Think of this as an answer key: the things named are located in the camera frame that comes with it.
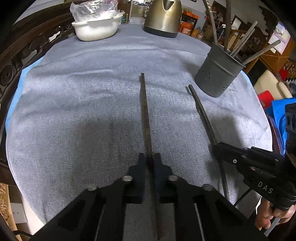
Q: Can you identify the dark chopstick three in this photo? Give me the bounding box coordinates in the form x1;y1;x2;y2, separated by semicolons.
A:
203;0;218;45

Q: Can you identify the blue plastic tarp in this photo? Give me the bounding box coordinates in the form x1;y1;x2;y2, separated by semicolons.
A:
267;98;295;156

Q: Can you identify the dark chopstick six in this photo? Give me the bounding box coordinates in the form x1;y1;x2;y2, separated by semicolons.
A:
241;40;281;66

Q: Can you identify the blue table cover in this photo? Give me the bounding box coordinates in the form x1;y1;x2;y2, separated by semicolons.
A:
8;57;270;138

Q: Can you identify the grey metal utensil holder cup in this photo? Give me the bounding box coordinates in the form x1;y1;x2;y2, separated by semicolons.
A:
195;44;244;97

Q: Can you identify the white plastic bowl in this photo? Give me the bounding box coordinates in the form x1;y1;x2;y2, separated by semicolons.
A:
72;14;123;42

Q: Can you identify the dark carved wooden sideboard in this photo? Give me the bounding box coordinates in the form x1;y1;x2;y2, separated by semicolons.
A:
1;1;74;186

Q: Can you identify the cream sofa armchair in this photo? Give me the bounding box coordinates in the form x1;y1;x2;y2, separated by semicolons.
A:
254;70;292;100

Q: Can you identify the dark chopstick five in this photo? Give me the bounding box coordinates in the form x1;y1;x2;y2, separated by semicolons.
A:
230;21;258;58

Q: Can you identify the dark chopstick one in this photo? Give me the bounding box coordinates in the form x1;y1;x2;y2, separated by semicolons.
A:
139;73;162;240

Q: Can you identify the dark wooden side table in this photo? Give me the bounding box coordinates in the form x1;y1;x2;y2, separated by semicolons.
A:
179;11;199;36

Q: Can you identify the dark chopstick four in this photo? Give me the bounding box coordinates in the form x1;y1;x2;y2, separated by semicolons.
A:
224;0;231;52

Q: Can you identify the dark chopstick two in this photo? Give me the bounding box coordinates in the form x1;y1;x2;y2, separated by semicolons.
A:
188;84;229;201

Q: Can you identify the orange wooden pillar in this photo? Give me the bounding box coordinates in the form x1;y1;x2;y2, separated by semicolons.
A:
244;39;295;75

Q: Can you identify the grey table cloth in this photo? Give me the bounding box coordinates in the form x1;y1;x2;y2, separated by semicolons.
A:
6;24;273;240

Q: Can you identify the clear plastic bag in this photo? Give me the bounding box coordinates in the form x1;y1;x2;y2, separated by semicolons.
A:
70;0;118;22

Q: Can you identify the wall calendar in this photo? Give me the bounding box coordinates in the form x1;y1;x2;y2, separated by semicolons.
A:
268;22;290;54

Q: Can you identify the person's right hand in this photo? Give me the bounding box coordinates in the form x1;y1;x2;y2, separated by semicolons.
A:
254;198;295;230

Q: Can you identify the brass electric kettle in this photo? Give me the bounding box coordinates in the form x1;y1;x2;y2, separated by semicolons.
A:
143;0;182;38

